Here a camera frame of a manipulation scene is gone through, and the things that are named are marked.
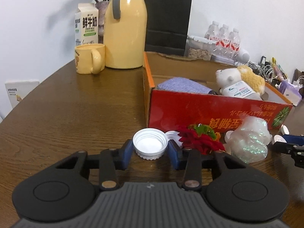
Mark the red orange cardboard box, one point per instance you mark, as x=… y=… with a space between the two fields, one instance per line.
x=168 y=111

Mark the water bottle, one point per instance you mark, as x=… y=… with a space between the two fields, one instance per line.
x=224 y=40
x=213 y=32
x=234 y=44

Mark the right water bottle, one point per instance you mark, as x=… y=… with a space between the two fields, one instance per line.
x=234 y=44

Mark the purple knitted cloth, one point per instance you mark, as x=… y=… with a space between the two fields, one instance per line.
x=184 y=85

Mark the left water bottle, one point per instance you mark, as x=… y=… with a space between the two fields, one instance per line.
x=213 y=32

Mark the middle water bottle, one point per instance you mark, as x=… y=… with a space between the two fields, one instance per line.
x=224 y=40

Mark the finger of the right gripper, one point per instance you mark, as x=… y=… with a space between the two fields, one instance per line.
x=293 y=146

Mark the white yellow plush sheep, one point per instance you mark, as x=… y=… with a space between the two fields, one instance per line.
x=244 y=73

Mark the yellow thermos jug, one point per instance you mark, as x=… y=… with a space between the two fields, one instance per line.
x=124 y=33

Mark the white box near wall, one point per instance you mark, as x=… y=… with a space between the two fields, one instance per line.
x=18 y=90

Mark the white milk carton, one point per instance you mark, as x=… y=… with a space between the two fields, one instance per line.
x=86 y=24

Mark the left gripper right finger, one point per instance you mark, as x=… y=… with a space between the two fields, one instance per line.
x=223 y=189

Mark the black paper bag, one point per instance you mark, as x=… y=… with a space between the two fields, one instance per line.
x=167 y=26

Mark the purple tissue pack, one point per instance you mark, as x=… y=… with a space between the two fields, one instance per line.
x=291 y=92

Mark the white plastic lid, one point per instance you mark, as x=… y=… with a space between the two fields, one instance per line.
x=174 y=135
x=278 y=138
x=150 y=143

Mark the red artificial rose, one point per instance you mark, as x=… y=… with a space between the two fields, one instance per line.
x=202 y=138

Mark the yellow ceramic mug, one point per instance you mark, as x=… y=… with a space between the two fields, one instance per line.
x=90 y=58

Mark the white wet wipes pack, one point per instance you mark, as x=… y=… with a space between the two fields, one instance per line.
x=240 y=90

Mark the small white cap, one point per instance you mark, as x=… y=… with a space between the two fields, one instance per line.
x=284 y=130

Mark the glass flower vase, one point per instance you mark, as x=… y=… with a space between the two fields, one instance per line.
x=102 y=7

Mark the iridescent white pouch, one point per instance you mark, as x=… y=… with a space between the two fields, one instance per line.
x=249 y=141

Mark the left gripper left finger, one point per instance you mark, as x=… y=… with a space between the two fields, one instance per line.
x=69 y=187

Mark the clear container with seeds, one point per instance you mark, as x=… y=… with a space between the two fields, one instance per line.
x=199 y=48

